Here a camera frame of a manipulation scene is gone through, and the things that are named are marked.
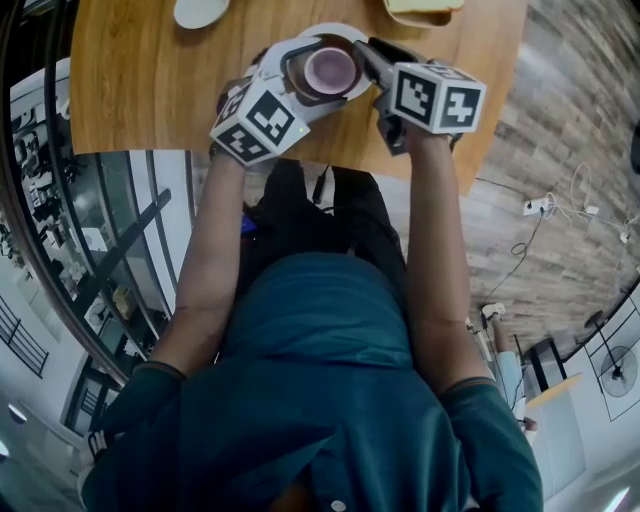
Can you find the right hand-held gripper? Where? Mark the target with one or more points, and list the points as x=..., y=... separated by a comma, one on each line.
x=430, y=95

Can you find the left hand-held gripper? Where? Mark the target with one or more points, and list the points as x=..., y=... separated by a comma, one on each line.
x=255, y=125

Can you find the pink cup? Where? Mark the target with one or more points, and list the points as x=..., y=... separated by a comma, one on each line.
x=330, y=70

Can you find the white saucer plate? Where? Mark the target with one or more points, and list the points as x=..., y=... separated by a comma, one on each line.
x=335, y=27

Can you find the small white lid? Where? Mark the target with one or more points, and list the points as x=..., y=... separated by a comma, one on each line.
x=200, y=12

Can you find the person's left forearm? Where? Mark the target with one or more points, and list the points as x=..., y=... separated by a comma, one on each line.
x=210, y=240

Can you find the person's right forearm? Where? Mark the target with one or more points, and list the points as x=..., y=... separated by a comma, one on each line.
x=435, y=225

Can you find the toast bread slice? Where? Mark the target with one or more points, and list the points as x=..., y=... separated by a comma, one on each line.
x=425, y=5

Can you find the black device with screen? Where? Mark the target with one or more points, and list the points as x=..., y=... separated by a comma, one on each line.
x=248, y=225

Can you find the white power strip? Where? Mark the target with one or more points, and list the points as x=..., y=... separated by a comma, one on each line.
x=537, y=206

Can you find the black metal railing bars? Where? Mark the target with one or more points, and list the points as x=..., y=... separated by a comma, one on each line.
x=125, y=242

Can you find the white charger adapter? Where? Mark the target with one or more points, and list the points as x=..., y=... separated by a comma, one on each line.
x=590, y=209
x=625, y=236

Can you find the person's teal shirt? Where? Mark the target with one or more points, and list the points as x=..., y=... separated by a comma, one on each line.
x=310, y=390

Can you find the curved wooden handrail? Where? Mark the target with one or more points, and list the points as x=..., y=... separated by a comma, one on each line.
x=100, y=361

